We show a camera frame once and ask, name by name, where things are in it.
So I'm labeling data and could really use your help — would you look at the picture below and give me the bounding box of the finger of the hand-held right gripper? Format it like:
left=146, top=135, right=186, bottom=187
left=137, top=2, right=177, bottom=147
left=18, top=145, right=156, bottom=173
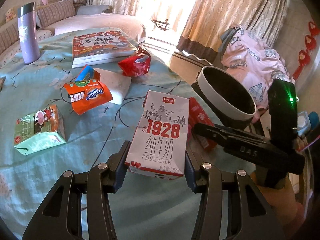
left=192, top=122, right=272, bottom=147

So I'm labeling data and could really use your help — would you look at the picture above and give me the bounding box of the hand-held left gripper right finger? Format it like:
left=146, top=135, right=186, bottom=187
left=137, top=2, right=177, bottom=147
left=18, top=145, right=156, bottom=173
left=185, top=151, right=287, bottom=240

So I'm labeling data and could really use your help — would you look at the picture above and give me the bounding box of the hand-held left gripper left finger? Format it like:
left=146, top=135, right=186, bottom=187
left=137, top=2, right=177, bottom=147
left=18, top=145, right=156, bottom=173
left=29, top=141, right=132, bottom=240

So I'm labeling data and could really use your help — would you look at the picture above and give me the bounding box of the round white black trash bin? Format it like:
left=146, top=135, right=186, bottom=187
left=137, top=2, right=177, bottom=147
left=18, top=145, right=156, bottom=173
left=196, top=66, right=257, bottom=130

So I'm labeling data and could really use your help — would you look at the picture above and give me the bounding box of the white red milk carton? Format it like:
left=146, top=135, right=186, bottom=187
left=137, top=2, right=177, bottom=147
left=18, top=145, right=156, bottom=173
left=125, top=90, right=190, bottom=180

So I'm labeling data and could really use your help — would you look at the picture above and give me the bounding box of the person's right forearm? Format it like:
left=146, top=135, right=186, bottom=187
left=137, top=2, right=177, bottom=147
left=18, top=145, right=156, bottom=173
left=259, top=176, right=312, bottom=240

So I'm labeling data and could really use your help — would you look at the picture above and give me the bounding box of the blue white toy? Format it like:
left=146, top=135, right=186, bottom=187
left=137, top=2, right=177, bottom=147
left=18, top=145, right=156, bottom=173
left=297, top=111, right=320, bottom=137

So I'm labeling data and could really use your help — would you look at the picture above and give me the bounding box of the light blue floral tablecloth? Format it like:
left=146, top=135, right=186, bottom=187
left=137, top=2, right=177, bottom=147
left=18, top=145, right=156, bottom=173
left=0, top=27, right=250, bottom=240

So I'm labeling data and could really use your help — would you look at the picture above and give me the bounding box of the pink patterned blanket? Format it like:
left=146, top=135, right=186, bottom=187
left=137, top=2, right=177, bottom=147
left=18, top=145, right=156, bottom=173
left=220, top=25, right=296, bottom=107

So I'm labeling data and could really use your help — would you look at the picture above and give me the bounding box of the orange snack wrapper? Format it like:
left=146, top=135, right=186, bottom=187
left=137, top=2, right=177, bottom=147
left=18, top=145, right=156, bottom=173
left=63, top=64, right=114, bottom=115

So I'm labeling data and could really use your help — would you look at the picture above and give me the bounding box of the green milk carton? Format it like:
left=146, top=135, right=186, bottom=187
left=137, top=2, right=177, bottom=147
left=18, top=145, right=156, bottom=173
left=14, top=104, right=67, bottom=155

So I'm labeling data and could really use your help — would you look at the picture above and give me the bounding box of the red crumpled wrapper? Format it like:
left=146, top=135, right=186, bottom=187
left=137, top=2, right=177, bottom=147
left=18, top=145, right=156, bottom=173
left=117, top=45, right=152, bottom=77

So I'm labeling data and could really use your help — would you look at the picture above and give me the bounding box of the black metal stand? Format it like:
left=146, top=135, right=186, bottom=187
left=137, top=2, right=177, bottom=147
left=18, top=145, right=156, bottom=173
left=152, top=19, right=171, bottom=31

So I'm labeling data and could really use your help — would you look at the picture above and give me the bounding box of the red children's book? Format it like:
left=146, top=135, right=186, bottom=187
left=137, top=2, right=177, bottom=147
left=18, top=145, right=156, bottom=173
left=72, top=29, right=138, bottom=69

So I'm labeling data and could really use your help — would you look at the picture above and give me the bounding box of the sofa with floral cover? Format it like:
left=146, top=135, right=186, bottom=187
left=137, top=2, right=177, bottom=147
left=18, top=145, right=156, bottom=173
left=0, top=0, right=148, bottom=68

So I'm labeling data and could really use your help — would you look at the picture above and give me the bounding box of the purple thermos bottle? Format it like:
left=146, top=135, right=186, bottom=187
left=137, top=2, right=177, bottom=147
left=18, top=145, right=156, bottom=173
left=17, top=2, right=40, bottom=65

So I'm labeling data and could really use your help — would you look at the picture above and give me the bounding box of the grey cushion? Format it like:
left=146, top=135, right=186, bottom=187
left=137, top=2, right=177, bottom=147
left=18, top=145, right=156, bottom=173
left=76, top=5, right=112, bottom=15

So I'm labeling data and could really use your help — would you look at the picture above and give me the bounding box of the striped sofa cushion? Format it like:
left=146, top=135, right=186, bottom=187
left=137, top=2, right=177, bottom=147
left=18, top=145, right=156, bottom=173
left=36, top=0, right=77, bottom=29
left=0, top=21, right=23, bottom=55

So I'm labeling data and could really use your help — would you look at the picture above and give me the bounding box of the cream teddy bear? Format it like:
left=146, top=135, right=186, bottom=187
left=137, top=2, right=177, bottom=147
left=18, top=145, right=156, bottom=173
left=5, top=7, right=17, bottom=22

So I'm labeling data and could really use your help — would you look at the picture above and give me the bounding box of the red paper wall decoration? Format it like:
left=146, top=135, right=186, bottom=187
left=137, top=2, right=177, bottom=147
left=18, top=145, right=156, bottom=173
left=292, top=21, right=320, bottom=81

